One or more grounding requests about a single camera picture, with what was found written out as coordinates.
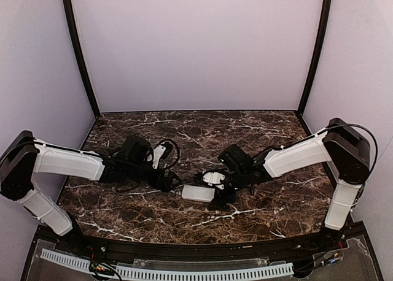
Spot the black frame post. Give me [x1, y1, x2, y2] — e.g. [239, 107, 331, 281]
[297, 0, 332, 116]
[62, 0, 101, 119]

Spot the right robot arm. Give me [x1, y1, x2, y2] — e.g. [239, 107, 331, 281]
[195, 118, 378, 249]

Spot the left black frame post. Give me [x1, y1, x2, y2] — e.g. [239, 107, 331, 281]
[62, 0, 101, 119]

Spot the black front rail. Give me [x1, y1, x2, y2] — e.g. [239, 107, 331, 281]
[32, 221, 374, 270]

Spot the white cable duct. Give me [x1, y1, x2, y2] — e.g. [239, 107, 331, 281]
[40, 248, 294, 280]

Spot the right black frame post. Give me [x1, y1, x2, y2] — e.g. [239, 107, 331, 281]
[297, 0, 332, 116]

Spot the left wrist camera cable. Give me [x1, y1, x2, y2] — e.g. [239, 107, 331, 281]
[152, 139, 181, 171]

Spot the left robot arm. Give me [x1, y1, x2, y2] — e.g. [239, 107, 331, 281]
[1, 131, 182, 236]

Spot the white remote control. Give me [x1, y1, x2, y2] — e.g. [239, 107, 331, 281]
[181, 185, 215, 202]

